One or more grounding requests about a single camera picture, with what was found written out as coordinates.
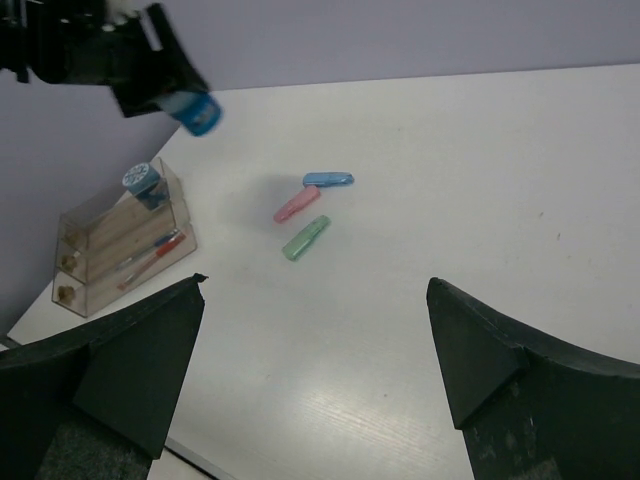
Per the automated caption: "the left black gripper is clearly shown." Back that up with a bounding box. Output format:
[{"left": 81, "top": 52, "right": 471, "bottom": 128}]
[{"left": 1, "top": 1, "right": 209, "bottom": 118}]

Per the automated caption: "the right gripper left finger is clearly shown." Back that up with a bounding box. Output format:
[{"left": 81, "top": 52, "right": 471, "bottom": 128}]
[{"left": 1, "top": 274, "right": 206, "bottom": 479}]

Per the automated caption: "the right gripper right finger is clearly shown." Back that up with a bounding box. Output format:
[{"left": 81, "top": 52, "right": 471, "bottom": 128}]
[{"left": 426, "top": 278, "right": 639, "bottom": 479}]

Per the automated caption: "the blue slime jar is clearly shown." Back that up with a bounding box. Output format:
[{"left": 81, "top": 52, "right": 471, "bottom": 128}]
[
  {"left": 156, "top": 91, "right": 222, "bottom": 137},
  {"left": 122, "top": 163, "right": 169, "bottom": 211}
]

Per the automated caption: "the red pen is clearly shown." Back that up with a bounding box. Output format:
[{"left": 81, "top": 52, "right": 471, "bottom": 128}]
[{"left": 118, "top": 233, "right": 186, "bottom": 291}]

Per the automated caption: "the blue translucent eraser case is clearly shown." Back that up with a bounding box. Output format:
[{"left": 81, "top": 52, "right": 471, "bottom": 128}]
[{"left": 302, "top": 172, "right": 355, "bottom": 188}]

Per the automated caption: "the blue pen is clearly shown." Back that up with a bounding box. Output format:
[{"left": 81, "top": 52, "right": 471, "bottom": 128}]
[{"left": 114, "top": 229, "right": 180, "bottom": 272}]

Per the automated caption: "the clear brown three-compartment organizer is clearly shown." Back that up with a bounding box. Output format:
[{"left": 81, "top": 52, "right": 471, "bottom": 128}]
[{"left": 51, "top": 157, "right": 197, "bottom": 318}]

